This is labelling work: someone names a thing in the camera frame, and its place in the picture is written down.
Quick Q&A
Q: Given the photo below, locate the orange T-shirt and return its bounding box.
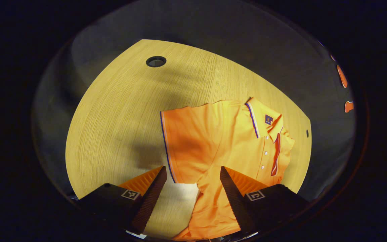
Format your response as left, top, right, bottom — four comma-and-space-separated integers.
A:
160, 97, 295, 241

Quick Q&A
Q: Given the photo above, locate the black backdrop cloth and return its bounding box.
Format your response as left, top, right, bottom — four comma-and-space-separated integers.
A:
32, 3, 357, 202

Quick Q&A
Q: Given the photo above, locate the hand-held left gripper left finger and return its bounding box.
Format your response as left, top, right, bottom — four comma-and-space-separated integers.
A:
76, 166, 168, 236

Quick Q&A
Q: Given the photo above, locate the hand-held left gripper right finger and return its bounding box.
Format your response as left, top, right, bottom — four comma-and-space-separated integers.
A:
220, 166, 310, 236

